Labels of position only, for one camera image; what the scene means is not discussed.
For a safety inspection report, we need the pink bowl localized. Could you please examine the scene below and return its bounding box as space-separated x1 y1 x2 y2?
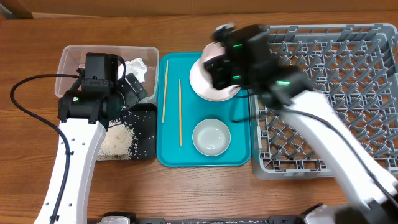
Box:
199 42 225 69

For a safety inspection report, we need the white grey bowl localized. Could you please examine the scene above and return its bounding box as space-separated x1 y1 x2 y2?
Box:
192 119 231 157

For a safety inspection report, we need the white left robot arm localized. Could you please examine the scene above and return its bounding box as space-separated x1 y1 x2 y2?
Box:
35 52 147 223

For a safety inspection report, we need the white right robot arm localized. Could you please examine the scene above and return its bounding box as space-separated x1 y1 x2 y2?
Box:
204 24 397 223

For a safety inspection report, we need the black food waste tray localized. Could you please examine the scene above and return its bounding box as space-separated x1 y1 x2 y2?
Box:
96 102 158 161

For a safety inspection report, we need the grey dishwasher rack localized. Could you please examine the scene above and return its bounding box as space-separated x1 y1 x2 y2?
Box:
249 24 397 180

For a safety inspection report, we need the white pink plate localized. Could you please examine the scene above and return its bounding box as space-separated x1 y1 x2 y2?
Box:
189 59 241 101

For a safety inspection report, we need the right wooden chopstick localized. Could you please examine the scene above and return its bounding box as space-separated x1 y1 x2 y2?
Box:
178 79 182 146

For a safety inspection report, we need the wooden chopstick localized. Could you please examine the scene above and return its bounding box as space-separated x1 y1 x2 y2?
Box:
178 79 182 146
162 60 169 123

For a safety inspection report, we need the teal plastic tray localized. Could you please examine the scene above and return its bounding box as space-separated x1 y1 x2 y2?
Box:
157 52 251 167

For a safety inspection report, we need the left wooden chopstick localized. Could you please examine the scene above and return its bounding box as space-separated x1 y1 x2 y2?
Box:
162 60 169 123

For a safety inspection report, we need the crumpled white napkin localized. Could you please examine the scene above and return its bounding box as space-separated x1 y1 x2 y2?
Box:
125 58 147 83

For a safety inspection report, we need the pile of rice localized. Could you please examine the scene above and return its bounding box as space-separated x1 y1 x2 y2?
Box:
98 108 156 160

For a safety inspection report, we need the clear plastic bin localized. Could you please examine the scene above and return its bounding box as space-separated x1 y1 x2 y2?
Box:
57 45 159 104

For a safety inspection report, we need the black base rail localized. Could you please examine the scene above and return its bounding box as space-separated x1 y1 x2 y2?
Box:
88 212 304 224

